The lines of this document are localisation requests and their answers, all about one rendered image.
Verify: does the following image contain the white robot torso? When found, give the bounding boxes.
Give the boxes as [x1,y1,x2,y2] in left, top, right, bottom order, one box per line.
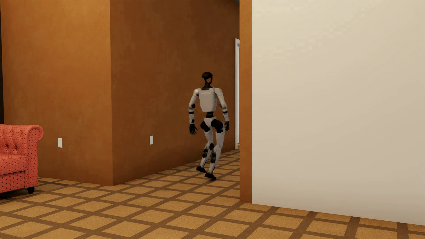
[198,87,220,119]

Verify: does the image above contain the white door frame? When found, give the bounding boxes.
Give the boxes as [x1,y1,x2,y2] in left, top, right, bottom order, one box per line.
[235,38,240,150]

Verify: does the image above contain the white robot leg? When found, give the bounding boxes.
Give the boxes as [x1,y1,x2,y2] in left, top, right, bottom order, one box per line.
[208,118,226,175]
[199,118,215,168]

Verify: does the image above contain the white robot right leg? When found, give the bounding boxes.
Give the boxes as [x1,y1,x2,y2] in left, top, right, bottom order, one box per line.
[199,118,215,168]

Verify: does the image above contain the white robot left leg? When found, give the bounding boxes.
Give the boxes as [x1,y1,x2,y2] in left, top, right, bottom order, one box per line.
[208,118,226,175]

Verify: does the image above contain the red tufted sofa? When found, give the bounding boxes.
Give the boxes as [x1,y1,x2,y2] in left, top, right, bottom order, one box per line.
[0,124,44,195]

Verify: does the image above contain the black robot head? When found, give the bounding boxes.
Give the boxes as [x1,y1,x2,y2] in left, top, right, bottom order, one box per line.
[201,72,214,89]

